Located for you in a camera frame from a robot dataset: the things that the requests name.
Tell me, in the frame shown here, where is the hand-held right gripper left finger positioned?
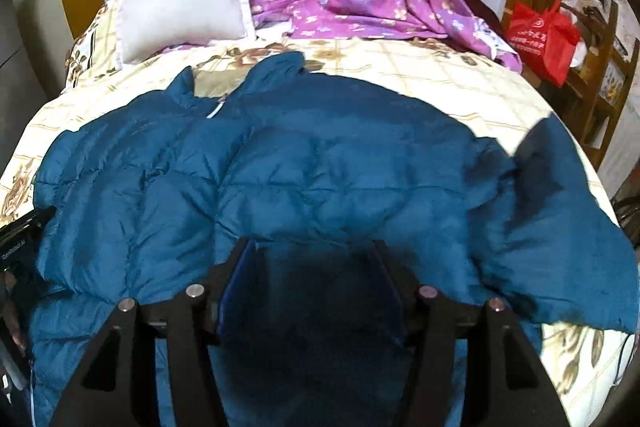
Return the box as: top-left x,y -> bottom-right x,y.
49,237 -> 261,427

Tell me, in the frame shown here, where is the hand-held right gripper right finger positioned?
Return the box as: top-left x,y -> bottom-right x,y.
371,240 -> 572,427

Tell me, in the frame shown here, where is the blue puffer jacket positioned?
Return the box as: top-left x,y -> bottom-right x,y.
27,52 -> 640,427

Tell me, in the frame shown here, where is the floral checked bed sheet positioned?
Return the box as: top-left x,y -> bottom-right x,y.
0,0 -> 632,423

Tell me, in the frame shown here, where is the red shopping bag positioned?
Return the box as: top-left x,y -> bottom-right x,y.
504,0 -> 582,88

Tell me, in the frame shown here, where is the wooden shelf rack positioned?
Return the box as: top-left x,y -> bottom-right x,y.
525,0 -> 636,170

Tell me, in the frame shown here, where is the black cable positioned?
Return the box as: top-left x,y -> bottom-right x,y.
614,332 -> 632,383

